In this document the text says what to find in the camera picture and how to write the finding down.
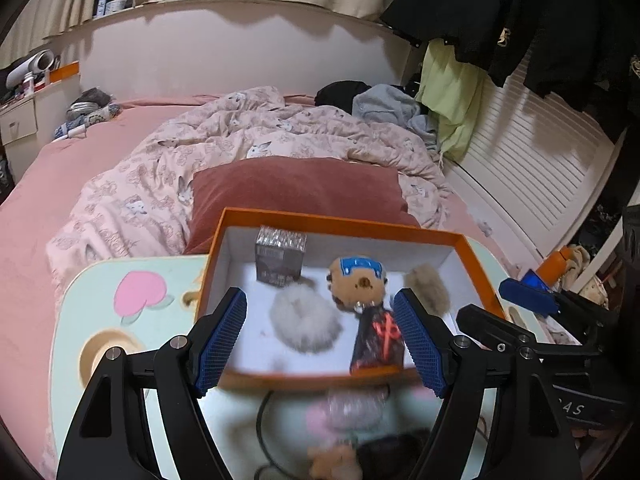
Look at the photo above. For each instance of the beige fluffy pompom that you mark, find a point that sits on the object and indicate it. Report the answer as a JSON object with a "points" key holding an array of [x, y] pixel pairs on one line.
{"points": [[427, 287]]}

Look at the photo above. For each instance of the white bottle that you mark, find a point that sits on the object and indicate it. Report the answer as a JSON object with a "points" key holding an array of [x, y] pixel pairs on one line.
{"points": [[102, 5]]}

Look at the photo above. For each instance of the beige fabric pile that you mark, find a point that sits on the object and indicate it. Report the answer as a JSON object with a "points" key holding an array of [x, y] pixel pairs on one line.
{"points": [[587, 270]]}

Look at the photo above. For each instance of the mint green lap table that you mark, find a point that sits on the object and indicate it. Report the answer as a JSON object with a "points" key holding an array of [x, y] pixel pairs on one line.
{"points": [[90, 300]]}

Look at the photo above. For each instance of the red-brown pillow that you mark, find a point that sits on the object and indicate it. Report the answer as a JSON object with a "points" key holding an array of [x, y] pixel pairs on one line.
{"points": [[300, 185]]}

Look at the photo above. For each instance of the white drawer cabinet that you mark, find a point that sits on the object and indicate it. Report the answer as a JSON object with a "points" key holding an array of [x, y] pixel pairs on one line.
{"points": [[17, 125]]}

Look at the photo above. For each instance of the grey garment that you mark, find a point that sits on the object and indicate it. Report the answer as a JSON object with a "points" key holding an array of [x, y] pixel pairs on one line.
{"points": [[385, 102]]}

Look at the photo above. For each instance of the grey patterned clothes pile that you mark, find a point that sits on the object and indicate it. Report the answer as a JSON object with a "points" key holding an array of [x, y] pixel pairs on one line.
{"points": [[87, 110]]}

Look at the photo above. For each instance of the white hair dryer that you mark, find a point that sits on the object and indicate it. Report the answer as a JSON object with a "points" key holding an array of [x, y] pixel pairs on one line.
{"points": [[30, 67]]}

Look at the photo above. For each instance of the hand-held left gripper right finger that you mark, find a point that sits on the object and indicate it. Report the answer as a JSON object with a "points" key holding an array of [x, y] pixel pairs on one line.
{"points": [[417, 342]]}

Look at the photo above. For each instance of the pink floral quilt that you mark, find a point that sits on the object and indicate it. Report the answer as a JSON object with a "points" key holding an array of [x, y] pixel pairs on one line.
{"points": [[150, 175]]}

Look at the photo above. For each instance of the black hanging jacket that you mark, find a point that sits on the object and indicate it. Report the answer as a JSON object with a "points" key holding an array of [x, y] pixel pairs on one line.
{"points": [[450, 5], [575, 25]]}

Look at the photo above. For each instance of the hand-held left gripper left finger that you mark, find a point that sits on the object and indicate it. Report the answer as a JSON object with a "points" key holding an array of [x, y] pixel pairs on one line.
{"points": [[222, 340]]}

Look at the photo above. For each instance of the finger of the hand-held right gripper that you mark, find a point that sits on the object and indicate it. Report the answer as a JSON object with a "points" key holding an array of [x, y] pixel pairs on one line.
{"points": [[525, 295], [490, 325]]}

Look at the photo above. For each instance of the white slatted panel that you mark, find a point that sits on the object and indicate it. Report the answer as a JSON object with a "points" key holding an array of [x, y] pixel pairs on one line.
{"points": [[525, 160]]}

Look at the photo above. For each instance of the black garment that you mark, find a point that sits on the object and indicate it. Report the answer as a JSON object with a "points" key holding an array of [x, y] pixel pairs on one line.
{"points": [[340, 94]]}

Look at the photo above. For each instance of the long orange box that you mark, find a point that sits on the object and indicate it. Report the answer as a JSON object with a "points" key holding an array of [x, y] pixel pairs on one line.
{"points": [[65, 72]]}

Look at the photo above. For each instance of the light green garment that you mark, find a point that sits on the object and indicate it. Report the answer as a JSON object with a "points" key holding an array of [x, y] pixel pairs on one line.
{"points": [[450, 95]]}

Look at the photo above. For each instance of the brown bear plush blue cap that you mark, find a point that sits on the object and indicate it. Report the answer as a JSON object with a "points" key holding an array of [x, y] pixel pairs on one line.
{"points": [[357, 285]]}

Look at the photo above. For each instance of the orange cardboard box white inside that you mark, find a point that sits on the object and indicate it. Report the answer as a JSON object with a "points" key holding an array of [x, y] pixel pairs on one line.
{"points": [[260, 330]]}

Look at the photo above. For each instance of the pale grey fluffy pompom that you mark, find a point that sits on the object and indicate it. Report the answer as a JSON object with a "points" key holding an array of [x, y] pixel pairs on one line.
{"points": [[305, 320]]}

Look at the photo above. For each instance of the clear crinkly plastic ball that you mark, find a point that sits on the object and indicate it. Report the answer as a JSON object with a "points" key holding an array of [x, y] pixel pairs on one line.
{"points": [[352, 407]]}

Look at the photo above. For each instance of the black printed box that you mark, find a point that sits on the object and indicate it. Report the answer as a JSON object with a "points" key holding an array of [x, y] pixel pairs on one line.
{"points": [[372, 350]]}

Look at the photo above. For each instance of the small brown printed box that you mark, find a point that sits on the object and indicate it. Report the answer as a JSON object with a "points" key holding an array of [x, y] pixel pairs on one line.
{"points": [[280, 262]]}

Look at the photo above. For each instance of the small orange box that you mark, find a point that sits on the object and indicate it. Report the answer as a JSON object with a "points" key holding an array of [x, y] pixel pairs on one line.
{"points": [[557, 265]]}

